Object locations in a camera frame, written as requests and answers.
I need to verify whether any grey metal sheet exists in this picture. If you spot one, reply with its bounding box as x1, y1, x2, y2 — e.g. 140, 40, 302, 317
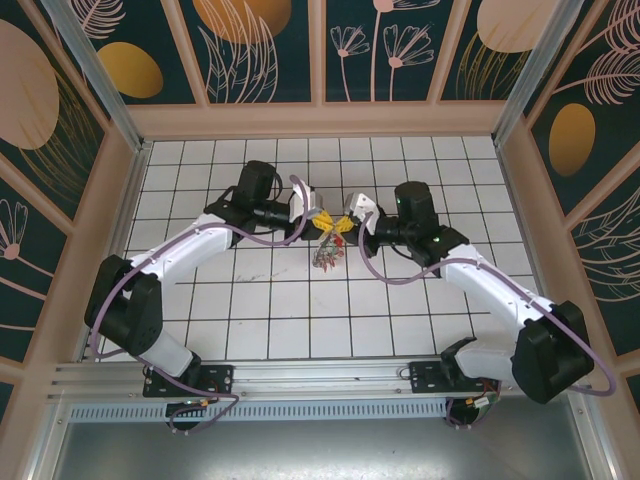
49, 418, 609, 480

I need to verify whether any aluminium table side rail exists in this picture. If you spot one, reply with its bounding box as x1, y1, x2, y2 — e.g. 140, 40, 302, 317
74, 141, 154, 364
493, 141, 574, 357

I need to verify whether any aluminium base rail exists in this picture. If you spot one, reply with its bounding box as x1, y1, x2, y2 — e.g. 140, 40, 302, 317
52, 353, 596, 401

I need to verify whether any aluminium corner post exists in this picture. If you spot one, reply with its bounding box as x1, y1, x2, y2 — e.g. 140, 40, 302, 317
492, 0, 601, 149
39, 0, 154, 151

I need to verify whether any slotted grey cable duct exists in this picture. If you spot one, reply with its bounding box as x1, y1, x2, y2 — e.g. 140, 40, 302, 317
67, 402, 449, 421

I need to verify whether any arm base electronics with wires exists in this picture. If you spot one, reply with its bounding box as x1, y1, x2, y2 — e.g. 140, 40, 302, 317
446, 382, 503, 431
166, 397, 224, 436

